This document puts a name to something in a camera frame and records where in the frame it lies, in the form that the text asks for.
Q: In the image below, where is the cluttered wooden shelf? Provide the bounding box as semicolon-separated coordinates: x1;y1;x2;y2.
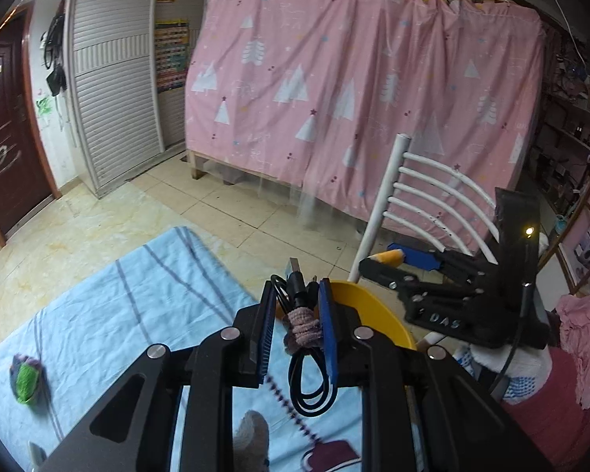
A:
530;22;590;219

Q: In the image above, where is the black usb cable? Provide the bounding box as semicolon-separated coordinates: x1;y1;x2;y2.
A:
263;257;338;420

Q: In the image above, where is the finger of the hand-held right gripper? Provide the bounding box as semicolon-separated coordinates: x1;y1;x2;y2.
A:
359;257;476;306
387;242;498;281

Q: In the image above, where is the person's right forearm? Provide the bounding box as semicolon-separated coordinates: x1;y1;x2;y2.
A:
453;343;590;472

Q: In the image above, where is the colourful chart poster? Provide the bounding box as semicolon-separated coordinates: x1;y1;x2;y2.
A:
153;20;190;93

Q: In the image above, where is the yellow bowl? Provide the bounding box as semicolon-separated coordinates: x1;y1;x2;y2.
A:
328;280;418;353

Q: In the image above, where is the light blue bed sheet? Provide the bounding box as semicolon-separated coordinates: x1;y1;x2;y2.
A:
0;226;374;472

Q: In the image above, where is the black hanging bag bundle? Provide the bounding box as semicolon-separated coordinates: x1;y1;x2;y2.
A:
40;10;68;68

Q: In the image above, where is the small black hanging bag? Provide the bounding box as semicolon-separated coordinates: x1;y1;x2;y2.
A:
46;66;68;97

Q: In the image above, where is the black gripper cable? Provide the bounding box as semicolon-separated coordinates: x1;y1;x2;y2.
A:
489;280;531;401

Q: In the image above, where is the crumpled pink cloth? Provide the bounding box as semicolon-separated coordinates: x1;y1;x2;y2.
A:
555;294;590;410

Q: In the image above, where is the white metal chair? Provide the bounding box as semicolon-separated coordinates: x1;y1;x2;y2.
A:
348;134;503;350

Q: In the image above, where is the white slatted wardrobe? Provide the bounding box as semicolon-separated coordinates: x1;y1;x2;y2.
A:
61;0;213;200

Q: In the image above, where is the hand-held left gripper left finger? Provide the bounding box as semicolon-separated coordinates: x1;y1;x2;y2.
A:
42;280;278;472

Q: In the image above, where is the dark brown door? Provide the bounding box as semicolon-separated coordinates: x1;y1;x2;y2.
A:
0;0;63;247

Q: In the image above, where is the blue green knitted cloth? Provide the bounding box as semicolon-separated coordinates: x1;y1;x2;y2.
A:
9;352;46;407

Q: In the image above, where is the white fuzzy sock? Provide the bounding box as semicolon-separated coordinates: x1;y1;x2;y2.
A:
232;409;271;472

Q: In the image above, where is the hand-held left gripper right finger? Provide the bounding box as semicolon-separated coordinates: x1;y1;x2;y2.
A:
319;278;554;472

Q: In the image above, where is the pink tree print curtain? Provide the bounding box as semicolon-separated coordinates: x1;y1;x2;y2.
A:
183;0;548;253

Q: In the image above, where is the pink hair tie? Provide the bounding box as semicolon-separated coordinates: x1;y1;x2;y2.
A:
281;307;323;356

